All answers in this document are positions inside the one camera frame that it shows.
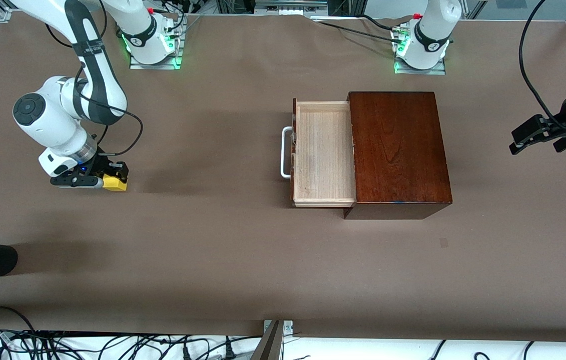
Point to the aluminium corner bracket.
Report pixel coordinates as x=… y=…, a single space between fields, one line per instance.
x=2 y=15

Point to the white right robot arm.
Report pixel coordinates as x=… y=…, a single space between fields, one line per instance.
x=47 y=125

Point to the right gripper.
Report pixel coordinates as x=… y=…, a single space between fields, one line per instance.
x=101 y=163

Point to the brown table cover sheet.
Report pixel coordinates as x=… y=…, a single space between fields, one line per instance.
x=212 y=225

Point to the grey connector strip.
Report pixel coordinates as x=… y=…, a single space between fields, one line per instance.
x=290 y=6

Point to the yellow block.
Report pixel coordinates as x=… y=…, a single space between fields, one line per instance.
x=115 y=184

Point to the aluminium arm base plate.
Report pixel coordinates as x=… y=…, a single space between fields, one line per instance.
x=155 y=66
x=420 y=71

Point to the dark metal strut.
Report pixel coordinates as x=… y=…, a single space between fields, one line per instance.
x=267 y=347

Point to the light wood drawer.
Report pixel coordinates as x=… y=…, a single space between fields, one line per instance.
x=323 y=160

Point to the small aluminium mounting plate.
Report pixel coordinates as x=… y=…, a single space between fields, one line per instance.
x=288 y=326

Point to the dark brown wooden cabinet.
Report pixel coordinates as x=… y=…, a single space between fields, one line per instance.
x=403 y=150

